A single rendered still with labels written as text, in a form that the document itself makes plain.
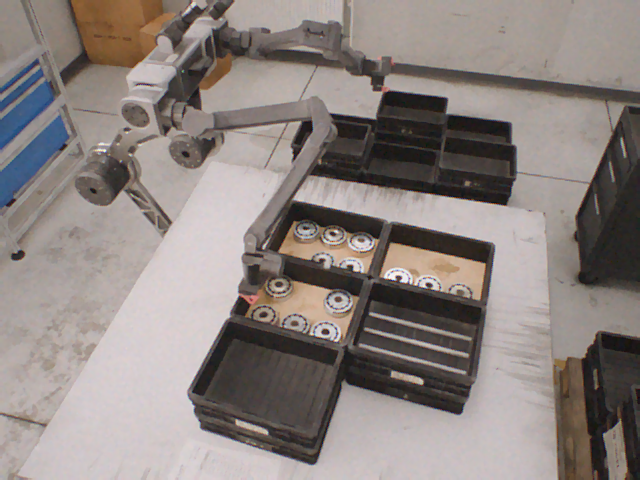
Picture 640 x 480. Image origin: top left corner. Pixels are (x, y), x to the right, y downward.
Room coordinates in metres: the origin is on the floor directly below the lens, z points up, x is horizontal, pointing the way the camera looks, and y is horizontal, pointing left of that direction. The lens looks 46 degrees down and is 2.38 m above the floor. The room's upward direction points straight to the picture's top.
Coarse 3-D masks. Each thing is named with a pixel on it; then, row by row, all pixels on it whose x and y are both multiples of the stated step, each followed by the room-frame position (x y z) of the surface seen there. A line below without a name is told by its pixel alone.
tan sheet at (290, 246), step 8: (288, 232) 1.55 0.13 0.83; (320, 232) 1.55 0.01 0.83; (288, 240) 1.51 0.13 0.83; (376, 240) 1.51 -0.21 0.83; (280, 248) 1.46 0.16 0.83; (288, 248) 1.46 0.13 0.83; (296, 248) 1.46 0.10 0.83; (304, 248) 1.46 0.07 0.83; (312, 248) 1.46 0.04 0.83; (320, 248) 1.46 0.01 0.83; (344, 248) 1.46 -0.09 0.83; (296, 256) 1.42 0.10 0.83; (304, 256) 1.42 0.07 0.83; (336, 256) 1.42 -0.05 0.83; (344, 256) 1.42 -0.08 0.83; (352, 256) 1.42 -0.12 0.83; (368, 256) 1.42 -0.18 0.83; (336, 264) 1.38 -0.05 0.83; (368, 264) 1.38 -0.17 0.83
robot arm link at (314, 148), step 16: (320, 128) 1.30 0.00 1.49; (304, 144) 1.31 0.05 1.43; (320, 144) 1.27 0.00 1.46; (304, 160) 1.27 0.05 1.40; (288, 176) 1.25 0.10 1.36; (304, 176) 1.25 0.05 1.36; (288, 192) 1.22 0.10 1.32; (272, 208) 1.20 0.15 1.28; (256, 224) 1.17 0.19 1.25; (272, 224) 1.17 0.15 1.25
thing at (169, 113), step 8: (160, 96) 1.45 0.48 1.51; (168, 96) 1.48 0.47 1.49; (152, 104) 1.41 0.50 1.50; (160, 104) 1.43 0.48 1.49; (168, 104) 1.43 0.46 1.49; (176, 104) 1.44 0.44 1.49; (184, 104) 1.44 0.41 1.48; (160, 112) 1.42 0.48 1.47; (168, 112) 1.41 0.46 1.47; (176, 112) 1.42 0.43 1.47; (160, 120) 1.41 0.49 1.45; (168, 120) 1.41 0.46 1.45; (176, 120) 1.41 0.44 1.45; (160, 128) 1.41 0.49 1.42; (168, 128) 1.44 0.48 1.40
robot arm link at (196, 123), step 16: (192, 112) 1.39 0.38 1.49; (224, 112) 1.40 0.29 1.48; (240, 112) 1.39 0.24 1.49; (256, 112) 1.38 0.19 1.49; (272, 112) 1.37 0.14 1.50; (288, 112) 1.37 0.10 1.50; (304, 112) 1.36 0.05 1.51; (320, 112) 1.34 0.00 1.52; (192, 128) 1.36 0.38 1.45; (208, 128) 1.37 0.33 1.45; (224, 128) 1.37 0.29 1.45; (240, 128) 1.38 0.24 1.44; (336, 128) 1.37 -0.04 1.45
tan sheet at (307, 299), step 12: (264, 288) 1.27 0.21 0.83; (300, 288) 1.26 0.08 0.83; (312, 288) 1.26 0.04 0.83; (264, 300) 1.21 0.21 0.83; (288, 300) 1.21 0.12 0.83; (300, 300) 1.21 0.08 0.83; (312, 300) 1.21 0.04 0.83; (288, 312) 1.16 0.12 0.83; (300, 312) 1.16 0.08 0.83; (312, 312) 1.16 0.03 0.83; (324, 312) 1.16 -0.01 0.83; (312, 324) 1.11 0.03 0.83; (336, 324) 1.11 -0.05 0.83; (348, 324) 1.11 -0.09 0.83
